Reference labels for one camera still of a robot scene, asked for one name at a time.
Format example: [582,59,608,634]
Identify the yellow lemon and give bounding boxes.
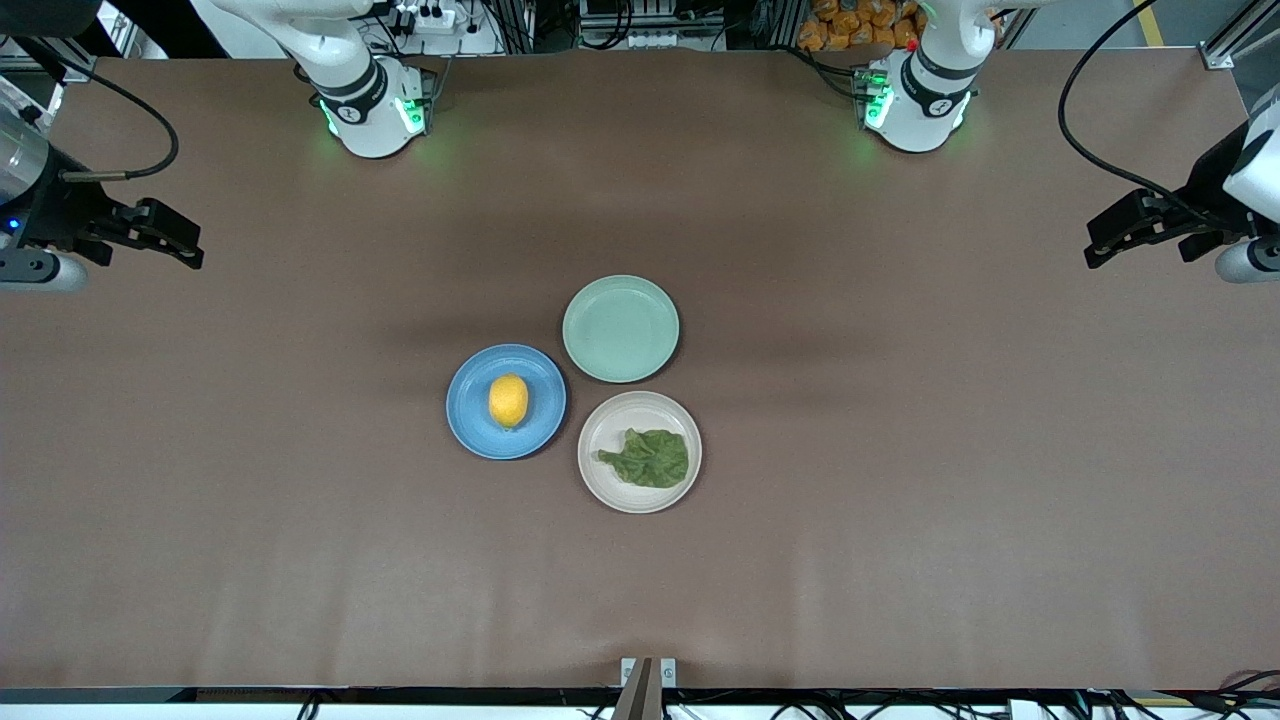
[488,374,530,430]

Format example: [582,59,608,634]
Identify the green lettuce leaf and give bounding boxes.
[597,428,691,490]

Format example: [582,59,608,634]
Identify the white power strip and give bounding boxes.
[395,2,458,33]

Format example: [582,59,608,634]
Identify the orange snack packs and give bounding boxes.
[797,0,923,53]

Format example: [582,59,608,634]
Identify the blue plate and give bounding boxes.
[446,344,568,461]

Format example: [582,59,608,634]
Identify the pale green plate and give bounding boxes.
[561,275,681,384]

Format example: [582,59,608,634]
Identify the beige plate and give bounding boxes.
[577,391,703,515]

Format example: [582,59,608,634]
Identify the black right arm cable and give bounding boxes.
[0,35,181,184]

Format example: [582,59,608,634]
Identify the aluminium frame profile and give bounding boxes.
[1200,0,1280,71]

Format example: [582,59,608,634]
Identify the metal table edge bracket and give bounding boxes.
[612,657,678,720]

